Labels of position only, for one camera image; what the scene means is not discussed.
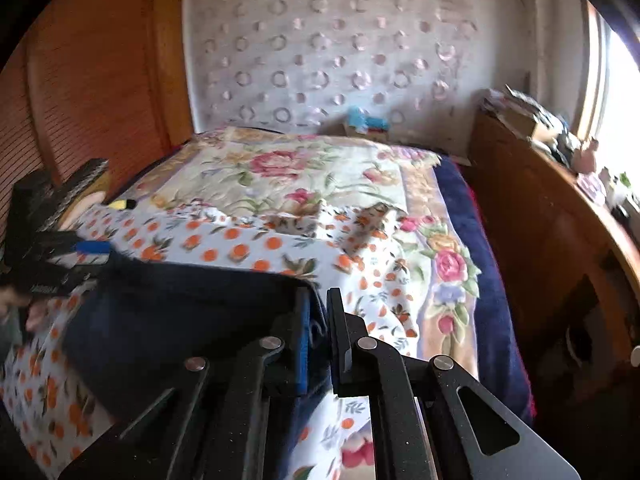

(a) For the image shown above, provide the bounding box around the wood-framed window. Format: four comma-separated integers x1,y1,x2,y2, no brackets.
575,0,640,173

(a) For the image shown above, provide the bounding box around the person's left hand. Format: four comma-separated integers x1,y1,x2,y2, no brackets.
0,285,51,335

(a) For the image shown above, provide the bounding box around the pink figurine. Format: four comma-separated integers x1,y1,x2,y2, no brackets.
575,140,602,174

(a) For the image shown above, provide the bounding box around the floral blanket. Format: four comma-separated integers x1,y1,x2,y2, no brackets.
107,127,540,480

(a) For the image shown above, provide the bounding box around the cardboard box with blue contents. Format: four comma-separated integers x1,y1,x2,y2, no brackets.
342,106,391,137

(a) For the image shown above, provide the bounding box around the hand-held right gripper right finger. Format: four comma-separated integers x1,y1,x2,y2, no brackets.
325,287,581,480

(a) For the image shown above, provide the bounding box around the sheer circle-pattern curtain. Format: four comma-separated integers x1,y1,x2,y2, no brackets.
182,0,517,142

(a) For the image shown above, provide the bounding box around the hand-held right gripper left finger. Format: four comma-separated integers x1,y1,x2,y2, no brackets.
57,285,313,480

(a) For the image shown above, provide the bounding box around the wooden side cabinet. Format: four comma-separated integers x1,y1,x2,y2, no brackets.
467,110,640,413

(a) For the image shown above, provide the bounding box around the tissue pack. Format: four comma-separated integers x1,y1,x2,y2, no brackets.
577,172,609,204

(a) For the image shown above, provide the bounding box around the navy printed t-shirt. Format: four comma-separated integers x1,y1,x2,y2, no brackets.
62,250,335,461

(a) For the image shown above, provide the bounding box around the wooden slatted wardrobe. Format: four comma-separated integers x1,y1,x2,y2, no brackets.
0,0,197,261

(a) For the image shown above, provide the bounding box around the pile of papers and boxes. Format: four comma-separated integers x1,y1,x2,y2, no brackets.
480,85,572,147

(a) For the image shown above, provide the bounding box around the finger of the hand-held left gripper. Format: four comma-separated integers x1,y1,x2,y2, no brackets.
44,232,113,268

